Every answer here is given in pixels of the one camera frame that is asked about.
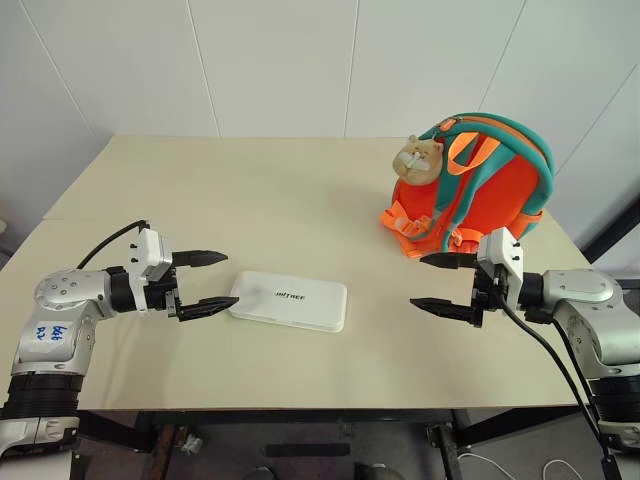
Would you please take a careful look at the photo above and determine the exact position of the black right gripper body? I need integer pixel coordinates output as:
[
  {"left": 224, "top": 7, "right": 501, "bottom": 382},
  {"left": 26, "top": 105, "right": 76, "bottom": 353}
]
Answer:
[{"left": 470, "top": 262, "right": 507, "bottom": 330}]

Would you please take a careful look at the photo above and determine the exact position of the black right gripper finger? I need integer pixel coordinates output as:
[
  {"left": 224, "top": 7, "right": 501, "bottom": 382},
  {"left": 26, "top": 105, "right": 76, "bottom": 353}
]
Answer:
[
  {"left": 419, "top": 251, "right": 482, "bottom": 272},
  {"left": 409, "top": 296, "right": 484, "bottom": 330}
]

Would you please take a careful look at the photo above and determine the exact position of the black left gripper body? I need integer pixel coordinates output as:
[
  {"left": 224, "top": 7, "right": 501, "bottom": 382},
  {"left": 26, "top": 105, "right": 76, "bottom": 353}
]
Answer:
[{"left": 145, "top": 267, "right": 182, "bottom": 322}]

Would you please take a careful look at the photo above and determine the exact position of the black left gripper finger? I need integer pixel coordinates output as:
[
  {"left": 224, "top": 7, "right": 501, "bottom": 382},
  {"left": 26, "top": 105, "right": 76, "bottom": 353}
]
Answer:
[
  {"left": 177, "top": 295, "right": 241, "bottom": 323},
  {"left": 171, "top": 248, "right": 230, "bottom": 272}
]

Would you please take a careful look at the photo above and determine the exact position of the white box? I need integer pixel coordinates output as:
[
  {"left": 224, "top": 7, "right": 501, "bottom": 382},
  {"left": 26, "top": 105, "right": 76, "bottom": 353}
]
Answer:
[{"left": 227, "top": 270, "right": 349, "bottom": 335}]

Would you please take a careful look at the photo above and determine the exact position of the orange and teal backpack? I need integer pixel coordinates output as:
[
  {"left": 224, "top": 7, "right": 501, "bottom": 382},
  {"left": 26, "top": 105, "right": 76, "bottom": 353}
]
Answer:
[{"left": 377, "top": 113, "right": 557, "bottom": 261}]

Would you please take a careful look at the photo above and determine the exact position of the beige cat plush charm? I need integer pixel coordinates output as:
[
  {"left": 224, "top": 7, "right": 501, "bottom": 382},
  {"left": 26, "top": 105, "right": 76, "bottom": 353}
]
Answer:
[{"left": 392, "top": 134, "right": 446, "bottom": 186}]

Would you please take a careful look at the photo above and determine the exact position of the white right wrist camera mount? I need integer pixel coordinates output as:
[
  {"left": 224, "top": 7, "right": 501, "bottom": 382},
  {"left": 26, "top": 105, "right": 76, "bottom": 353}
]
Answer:
[{"left": 476, "top": 226, "right": 527, "bottom": 312}]

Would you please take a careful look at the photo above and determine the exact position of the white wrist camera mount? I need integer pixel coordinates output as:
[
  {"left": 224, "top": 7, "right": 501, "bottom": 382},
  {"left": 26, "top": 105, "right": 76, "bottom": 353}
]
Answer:
[
  {"left": 124, "top": 227, "right": 174, "bottom": 315},
  {"left": 476, "top": 226, "right": 527, "bottom": 312}
]

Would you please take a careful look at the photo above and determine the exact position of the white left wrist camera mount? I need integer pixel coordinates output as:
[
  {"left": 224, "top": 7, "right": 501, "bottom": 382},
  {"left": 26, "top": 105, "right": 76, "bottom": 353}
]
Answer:
[{"left": 124, "top": 227, "right": 174, "bottom": 315}]

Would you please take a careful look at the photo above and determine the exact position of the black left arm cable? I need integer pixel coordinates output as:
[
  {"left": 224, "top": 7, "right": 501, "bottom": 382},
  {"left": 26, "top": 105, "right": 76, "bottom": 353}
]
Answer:
[{"left": 76, "top": 218, "right": 152, "bottom": 272}]

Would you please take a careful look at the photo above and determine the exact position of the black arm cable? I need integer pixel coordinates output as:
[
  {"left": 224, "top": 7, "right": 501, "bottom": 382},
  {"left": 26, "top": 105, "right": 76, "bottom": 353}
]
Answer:
[
  {"left": 498, "top": 292, "right": 619, "bottom": 480},
  {"left": 76, "top": 218, "right": 152, "bottom": 272}
]

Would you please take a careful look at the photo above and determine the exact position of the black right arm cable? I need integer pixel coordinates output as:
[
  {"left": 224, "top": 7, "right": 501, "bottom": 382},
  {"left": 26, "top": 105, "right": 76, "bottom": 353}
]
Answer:
[{"left": 498, "top": 292, "right": 619, "bottom": 480}]

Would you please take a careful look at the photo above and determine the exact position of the black metal table frame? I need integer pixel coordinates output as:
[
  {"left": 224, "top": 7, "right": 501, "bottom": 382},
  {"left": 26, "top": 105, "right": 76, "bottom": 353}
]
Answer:
[{"left": 73, "top": 406, "right": 610, "bottom": 480}]

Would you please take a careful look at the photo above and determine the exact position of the white cable on floor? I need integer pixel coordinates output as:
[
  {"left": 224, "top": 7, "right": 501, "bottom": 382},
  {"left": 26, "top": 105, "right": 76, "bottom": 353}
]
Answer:
[{"left": 457, "top": 451, "right": 569, "bottom": 480}]

